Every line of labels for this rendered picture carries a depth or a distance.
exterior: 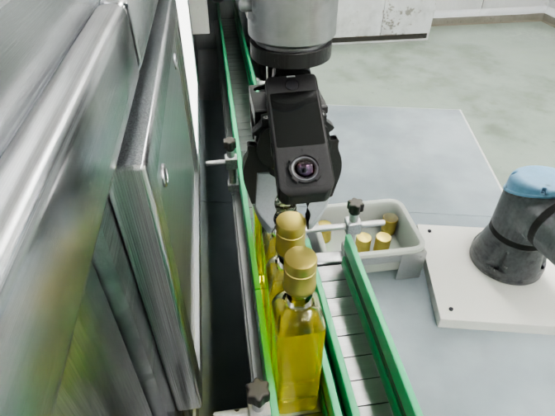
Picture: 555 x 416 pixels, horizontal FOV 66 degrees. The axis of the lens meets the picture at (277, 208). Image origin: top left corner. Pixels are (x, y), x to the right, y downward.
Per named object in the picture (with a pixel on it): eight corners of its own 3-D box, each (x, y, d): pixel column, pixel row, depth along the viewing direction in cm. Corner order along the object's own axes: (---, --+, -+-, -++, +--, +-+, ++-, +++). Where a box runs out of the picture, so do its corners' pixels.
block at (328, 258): (300, 276, 87) (301, 251, 83) (344, 270, 88) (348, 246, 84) (303, 289, 85) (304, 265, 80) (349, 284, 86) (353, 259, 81)
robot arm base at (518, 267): (523, 235, 102) (539, 203, 96) (556, 285, 90) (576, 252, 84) (459, 236, 102) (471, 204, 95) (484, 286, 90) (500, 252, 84)
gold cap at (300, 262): (280, 275, 47) (280, 247, 45) (311, 271, 48) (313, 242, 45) (286, 300, 45) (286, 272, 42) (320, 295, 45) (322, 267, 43)
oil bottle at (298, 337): (271, 378, 63) (269, 283, 50) (309, 372, 64) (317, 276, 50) (277, 416, 59) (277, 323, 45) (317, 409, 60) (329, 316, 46)
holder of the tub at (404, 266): (285, 237, 105) (285, 212, 100) (392, 225, 108) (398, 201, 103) (297, 291, 92) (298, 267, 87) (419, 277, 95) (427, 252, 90)
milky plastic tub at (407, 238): (305, 233, 106) (307, 205, 100) (393, 224, 108) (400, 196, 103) (321, 287, 93) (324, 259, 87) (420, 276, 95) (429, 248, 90)
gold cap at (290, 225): (273, 238, 52) (272, 211, 49) (302, 236, 52) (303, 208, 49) (277, 260, 49) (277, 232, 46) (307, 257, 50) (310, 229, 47)
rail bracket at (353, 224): (291, 252, 83) (293, 201, 75) (376, 243, 84) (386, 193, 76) (294, 264, 80) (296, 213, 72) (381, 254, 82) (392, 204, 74)
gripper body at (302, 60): (315, 130, 49) (321, 19, 42) (332, 172, 43) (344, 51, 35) (248, 134, 49) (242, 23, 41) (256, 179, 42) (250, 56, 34)
